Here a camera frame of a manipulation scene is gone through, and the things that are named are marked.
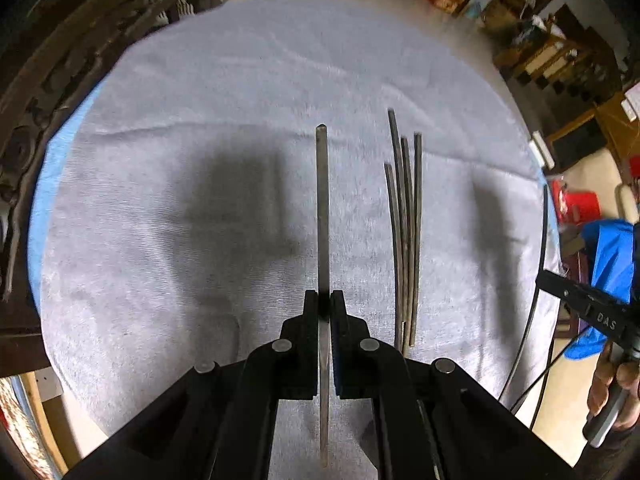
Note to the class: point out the grey towel cloth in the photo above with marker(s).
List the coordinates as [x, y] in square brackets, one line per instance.
[200, 110]

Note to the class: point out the white box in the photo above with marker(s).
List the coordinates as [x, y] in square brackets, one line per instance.
[542, 152]

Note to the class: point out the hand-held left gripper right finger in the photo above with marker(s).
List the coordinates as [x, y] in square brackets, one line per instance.
[337, 310]

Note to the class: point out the dark wooden chopstick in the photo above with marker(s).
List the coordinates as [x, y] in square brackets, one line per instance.
[405, 165]
[395, 140]
[417, 185]
[322, 210]
[393, 210]

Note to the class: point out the carved dark wooden chair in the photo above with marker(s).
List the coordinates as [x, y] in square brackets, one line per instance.
[60, 50]

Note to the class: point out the person's right hand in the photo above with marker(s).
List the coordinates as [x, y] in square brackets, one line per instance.
[627, 385]

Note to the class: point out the red plastic container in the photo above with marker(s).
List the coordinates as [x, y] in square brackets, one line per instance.
[580, 205]

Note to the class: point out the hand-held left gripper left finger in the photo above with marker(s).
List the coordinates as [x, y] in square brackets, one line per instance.
[312, 310]

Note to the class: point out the wooden shelf unit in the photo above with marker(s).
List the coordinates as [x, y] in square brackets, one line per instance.
[555, 55]

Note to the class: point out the blue under cloth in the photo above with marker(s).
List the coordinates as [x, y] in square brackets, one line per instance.
[55, 160]

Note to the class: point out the blue garment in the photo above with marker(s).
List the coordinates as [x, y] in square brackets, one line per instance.
[610, 255]

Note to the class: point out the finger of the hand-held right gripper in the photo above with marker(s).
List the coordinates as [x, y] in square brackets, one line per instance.
[560, 287]

